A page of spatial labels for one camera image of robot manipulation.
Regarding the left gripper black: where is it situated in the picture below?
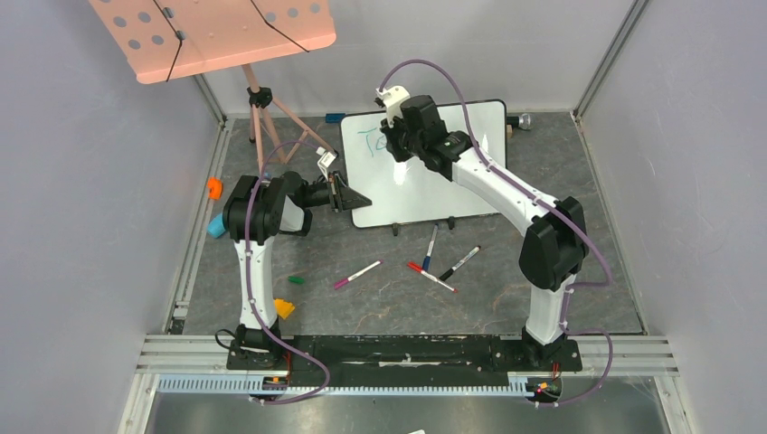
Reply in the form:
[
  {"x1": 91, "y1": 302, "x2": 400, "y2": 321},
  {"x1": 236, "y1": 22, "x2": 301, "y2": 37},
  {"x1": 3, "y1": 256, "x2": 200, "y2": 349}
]
[{"x1": 301, "y1": 171, "x2": 373, "y2": 213}]

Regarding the white whiteboard black frame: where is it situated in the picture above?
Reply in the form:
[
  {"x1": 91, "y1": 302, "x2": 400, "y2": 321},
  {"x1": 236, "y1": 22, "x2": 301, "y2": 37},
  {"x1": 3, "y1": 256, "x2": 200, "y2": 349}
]
[{"x1": 340, "y1": 99, "x2": 507, "y2": 229}]

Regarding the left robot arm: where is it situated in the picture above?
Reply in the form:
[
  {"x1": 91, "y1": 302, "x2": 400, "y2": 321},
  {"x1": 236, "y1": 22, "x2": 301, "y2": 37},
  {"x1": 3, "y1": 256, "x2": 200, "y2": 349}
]
[{"x1": 223, "y1": 171, "x2": 373, "y2": 371}]

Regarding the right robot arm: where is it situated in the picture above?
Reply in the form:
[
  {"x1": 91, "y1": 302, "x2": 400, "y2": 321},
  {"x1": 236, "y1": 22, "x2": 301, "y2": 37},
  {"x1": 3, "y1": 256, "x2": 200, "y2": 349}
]
[{"x1": 375, "y1": 88, "x2": 589, "y2": 369}]

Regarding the magenta capped whiteboard marker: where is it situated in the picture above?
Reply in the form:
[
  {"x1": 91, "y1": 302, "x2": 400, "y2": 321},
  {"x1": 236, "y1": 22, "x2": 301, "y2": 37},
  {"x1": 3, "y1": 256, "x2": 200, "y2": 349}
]
[{"x1": 334, "y1": 259, "x2": 383, "y2": 290}]

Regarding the red capped whiteboard marker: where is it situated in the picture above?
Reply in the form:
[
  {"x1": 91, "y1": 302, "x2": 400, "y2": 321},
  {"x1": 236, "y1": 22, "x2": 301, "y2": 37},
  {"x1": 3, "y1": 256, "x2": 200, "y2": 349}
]
[{"x1": 407, "y1": 261, "x2": 458, "y2": 293}]

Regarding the blue capped whiteboard marker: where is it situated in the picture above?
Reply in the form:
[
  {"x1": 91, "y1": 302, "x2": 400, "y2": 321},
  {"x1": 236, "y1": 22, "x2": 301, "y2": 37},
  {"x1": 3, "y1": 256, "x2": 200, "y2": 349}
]
[{"x1": 421, "y1": 223, "x2": 439, "y2": 270}]

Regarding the black capped whiteboard marker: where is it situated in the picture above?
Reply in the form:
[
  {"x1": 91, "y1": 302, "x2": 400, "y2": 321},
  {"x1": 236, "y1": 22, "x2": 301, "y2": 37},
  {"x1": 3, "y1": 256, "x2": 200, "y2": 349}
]
[{"x1": 439, "y1": 245, "x2": 481, "y2": 281}]

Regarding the blue lego brick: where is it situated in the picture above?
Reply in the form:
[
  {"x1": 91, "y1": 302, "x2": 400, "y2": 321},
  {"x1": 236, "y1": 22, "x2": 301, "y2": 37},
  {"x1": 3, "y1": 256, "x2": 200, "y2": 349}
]
[{"x1": 325, "y1": 112, "x2": 346, "y2": 124}]

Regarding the yellow stepped block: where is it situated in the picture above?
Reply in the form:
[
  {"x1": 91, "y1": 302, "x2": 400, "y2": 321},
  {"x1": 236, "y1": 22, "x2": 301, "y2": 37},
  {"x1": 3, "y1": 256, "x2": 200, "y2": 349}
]
[{"x1": 274, "y1": 298, "x2": 296, "y2": 319}]

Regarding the black microphone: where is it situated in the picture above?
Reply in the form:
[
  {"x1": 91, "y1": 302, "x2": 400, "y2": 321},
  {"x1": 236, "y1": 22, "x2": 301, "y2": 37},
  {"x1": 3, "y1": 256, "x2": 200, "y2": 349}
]
[{"x1": 506, "y1": 113, "x2": 533, "y2": 131}]

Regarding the orange piece left edge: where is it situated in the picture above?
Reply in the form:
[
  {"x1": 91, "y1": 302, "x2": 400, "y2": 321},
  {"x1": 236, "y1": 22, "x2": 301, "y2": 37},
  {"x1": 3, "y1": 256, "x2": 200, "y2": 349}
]
[{"x1": 206, "y1": 177, "x2": 223, "y2": 201}]

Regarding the blue cylinder tube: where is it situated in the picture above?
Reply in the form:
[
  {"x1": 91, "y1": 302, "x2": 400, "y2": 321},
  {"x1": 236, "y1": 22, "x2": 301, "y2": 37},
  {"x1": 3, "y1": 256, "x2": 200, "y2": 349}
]
[{"x1": 206, "y1": 213, "x2": 226, "y2": 239}]

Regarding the pink music stand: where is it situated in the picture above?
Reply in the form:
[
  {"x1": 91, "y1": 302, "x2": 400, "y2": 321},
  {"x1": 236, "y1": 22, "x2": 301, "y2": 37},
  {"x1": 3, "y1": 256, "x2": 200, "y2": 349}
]
[{"x1": 91, "y1": 0, "x2": 336, "y2": 165}]

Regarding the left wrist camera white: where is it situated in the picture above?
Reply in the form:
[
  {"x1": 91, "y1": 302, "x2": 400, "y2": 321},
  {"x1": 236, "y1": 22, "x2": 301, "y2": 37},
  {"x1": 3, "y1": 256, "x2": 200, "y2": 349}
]
[{"x1": 317, "y1": 147, "x2": 337, "y2": 180}]

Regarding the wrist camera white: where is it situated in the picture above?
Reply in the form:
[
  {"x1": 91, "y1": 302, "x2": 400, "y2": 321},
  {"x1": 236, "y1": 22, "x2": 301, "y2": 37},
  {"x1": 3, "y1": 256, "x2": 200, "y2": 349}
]
[
  {"x1": 376, "y1": 85, "x2": 411, "y2": 127},
  {"x1": 317, "y1": 147, "x2": 337, "y2": 180}
]

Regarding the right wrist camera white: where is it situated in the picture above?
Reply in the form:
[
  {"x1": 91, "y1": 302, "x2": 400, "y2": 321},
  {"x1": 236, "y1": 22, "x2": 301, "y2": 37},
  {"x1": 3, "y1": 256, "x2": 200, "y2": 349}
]
[{"x1": 376, "y1": 85, "x2": 411, "y2": 127}]

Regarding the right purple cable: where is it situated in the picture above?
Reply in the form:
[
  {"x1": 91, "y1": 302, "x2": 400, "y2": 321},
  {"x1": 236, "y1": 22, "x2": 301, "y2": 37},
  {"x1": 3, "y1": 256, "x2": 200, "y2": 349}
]
[{"x1": 378, "y1": 58, "x2": 615, "y2": 410}]

